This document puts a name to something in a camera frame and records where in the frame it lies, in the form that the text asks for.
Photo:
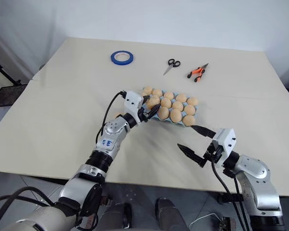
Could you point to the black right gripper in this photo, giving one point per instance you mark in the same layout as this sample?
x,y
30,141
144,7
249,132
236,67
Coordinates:
x,y
213,152

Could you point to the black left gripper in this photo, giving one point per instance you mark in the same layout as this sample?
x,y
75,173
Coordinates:
x,y
141,116

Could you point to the tan egg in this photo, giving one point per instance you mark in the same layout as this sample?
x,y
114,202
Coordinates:
x,y
157,92
166,103
148,90
181,98
163,113
153,101
189,120
189,110
192,101
175,115
169,95
177,105

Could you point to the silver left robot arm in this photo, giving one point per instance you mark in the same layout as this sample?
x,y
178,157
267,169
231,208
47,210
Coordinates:
x,y
106,144

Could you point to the blue egg carton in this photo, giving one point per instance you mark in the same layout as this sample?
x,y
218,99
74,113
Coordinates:
x,y
156,118

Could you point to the orange black pliers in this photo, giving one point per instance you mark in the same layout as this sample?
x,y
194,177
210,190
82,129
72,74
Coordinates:
x,y
197,71

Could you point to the blue tape roll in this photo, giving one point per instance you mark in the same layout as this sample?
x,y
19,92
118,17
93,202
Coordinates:
x,y
113,59

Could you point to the dark rounded shape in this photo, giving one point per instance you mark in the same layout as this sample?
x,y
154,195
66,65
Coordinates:
x,y
167,214
126,216

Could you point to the black tripod stand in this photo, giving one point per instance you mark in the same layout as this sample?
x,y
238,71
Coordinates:
x,y
4,74

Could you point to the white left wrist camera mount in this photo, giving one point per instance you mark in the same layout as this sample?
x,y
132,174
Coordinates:
x,y
133,100

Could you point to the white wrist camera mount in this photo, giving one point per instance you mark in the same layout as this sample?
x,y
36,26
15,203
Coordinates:
x,y
133,100
227,142

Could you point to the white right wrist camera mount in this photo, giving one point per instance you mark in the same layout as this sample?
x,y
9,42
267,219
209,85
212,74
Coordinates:
x,y
227,142

